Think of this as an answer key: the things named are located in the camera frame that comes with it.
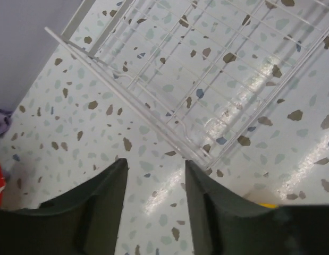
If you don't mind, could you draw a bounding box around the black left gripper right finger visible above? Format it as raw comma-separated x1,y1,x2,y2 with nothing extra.
185,160,329,254

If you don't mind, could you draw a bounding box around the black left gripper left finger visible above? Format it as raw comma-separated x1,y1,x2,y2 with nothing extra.
0,158,129,254

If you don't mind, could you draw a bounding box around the yellow orange plastic bowl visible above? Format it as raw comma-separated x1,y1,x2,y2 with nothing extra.
259,203,279,209

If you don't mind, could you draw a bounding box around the white wire dish rack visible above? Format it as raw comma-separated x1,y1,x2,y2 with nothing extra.
47,1,329,169

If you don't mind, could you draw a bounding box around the purple cloth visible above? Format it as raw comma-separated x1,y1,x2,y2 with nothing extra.
0,109,13,138

